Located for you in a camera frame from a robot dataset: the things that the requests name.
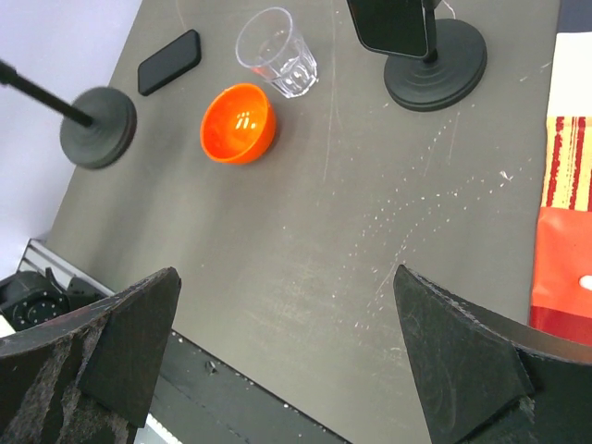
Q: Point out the black phone on table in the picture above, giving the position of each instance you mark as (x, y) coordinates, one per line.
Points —
(169, 63)

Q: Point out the clear plastic cup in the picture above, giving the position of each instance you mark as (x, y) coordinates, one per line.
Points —
(271, 46)

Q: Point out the orange bowl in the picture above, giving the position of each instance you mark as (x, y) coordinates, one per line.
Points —
(239, 126)

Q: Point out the patterned cloth mat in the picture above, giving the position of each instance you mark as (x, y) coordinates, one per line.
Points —
(559, 306)

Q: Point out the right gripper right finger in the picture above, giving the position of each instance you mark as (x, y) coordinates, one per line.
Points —
(484, 378)

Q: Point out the black phone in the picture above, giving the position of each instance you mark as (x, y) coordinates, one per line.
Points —
(169, 63)
(392, 27)

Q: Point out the black phone stand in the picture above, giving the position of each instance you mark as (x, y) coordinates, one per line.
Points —
(452, 68)
(96, 130)

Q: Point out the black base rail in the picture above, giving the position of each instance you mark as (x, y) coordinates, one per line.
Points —
(200, 399)

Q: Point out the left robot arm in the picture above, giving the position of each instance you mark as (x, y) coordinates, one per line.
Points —
(30, 298)

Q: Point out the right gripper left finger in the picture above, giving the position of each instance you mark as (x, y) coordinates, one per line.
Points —
(89, 376)

